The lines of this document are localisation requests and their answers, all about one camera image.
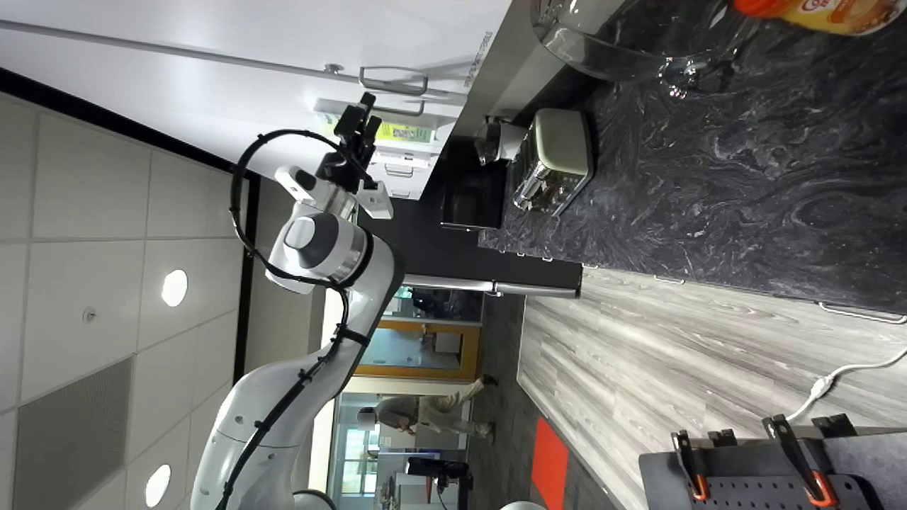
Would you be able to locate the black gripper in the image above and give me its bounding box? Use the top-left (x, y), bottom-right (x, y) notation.
top-left (316, 92), bottom-right (383, 191)

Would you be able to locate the white upper cabinet door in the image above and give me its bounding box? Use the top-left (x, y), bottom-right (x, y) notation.
top-left (0, 21), bottom-right (467, 205)
top-left (0, 0), bottom-right (512, 78)

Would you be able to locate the silver kettle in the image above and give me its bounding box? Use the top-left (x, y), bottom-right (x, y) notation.
top-left (471, 115), bottom-right (528, 170)

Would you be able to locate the silver metal bar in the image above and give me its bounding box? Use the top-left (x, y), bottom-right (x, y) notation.
top-left (403, 276), bottom-right (580, 303)

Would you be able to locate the silver sink faucet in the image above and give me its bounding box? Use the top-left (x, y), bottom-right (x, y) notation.
top-left (533, 0), bottom-right (666, 85)

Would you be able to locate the round ceiling light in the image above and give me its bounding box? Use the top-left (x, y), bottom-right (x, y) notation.
top-left (141, 460), bottom-right (175, 510)
top-left (159, 266), bottom-right (190, 312)

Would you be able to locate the person in light shirt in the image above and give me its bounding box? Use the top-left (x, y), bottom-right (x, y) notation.
top-left (353, 394), bottom-right (424, 439)

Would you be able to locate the red floor panel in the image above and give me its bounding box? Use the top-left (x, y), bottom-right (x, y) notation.
top-left (528, 416), bottom-right (572, 510)

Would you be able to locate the orange yellow juice bottle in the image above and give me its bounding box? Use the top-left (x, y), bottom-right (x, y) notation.
top-left (732, 0), bottom-right (907, 40)

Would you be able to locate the black orange clamp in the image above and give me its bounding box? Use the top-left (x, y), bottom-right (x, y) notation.
top-left (668, 428), bottom-right (713, 504)
top-left (760, 415), bottom-right (841, 510)

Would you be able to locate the black perforated board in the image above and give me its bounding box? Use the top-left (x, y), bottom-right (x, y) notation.
top-left (638, 436), bottom-right (888, 510)

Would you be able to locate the silver upper cabinet handle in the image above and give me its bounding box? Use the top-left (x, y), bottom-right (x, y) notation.
top-left (356, 62), bottom-right (433, 99)
top-left (314, 95), bottom-right (460, 122)

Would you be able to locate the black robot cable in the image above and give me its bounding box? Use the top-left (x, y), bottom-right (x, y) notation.
top-left (213, 127), bottom-right (375, 510)

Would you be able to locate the wooden door frame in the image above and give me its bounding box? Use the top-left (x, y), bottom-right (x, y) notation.
top-left (360, 319), bottom-right (485, 385)

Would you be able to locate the white cable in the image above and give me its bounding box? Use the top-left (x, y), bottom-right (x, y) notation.
top-left (786, 347), bottom-right (907, 425)

